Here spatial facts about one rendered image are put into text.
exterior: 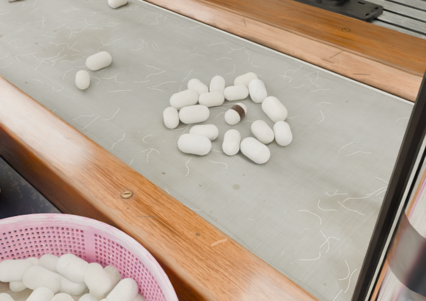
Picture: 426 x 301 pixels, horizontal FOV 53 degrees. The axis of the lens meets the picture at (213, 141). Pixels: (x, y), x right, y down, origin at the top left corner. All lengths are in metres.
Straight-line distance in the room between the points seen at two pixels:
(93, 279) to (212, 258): 0.10
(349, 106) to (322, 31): 0.15
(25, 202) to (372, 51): 0.48
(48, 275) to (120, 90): 0.28
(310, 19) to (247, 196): 0.34
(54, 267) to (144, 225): 0.09
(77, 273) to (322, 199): 0.23
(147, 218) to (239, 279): 0.10
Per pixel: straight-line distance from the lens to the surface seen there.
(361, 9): 0.93
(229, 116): 0.50
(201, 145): 0.46
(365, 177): 0.46
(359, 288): 0.17
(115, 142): 0.50
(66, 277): 0.41
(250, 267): 0.35
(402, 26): 0.91
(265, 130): 0.47
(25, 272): 0.41
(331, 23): 0.68
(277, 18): 0.68
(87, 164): 0.45
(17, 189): 0.59
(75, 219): 0.40
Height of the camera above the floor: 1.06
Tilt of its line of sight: 42 degrees down
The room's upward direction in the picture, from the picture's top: 4 degrees counter-clockwise
